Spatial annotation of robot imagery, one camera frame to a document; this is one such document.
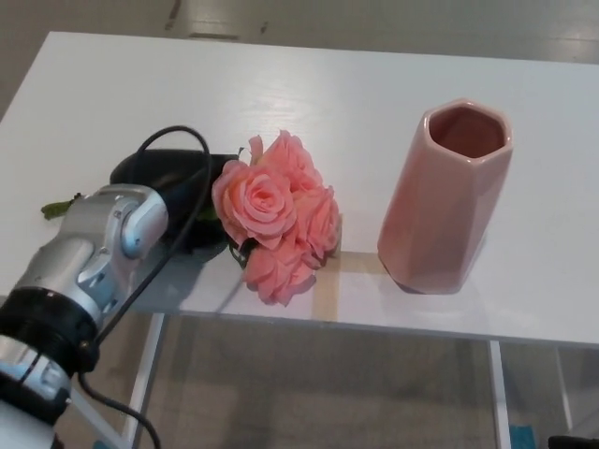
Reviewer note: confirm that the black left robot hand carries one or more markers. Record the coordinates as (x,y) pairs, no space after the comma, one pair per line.
(173,168)

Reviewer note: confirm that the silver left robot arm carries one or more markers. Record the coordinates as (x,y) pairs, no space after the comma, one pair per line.
(70,262)

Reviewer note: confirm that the pink artificial rose bunch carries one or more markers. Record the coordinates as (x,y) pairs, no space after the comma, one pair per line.
(262,201)

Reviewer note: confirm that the pink faceted ceramic vase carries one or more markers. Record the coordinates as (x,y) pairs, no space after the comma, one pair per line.
(421,220)

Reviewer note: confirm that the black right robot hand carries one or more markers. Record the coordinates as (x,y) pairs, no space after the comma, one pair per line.
(575,443)

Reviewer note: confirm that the white table leg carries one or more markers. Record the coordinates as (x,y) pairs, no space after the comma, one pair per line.
(566,388)
(500,397)
(150,348)

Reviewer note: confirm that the teal floor patch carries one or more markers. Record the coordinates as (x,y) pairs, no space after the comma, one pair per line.
(521,437)

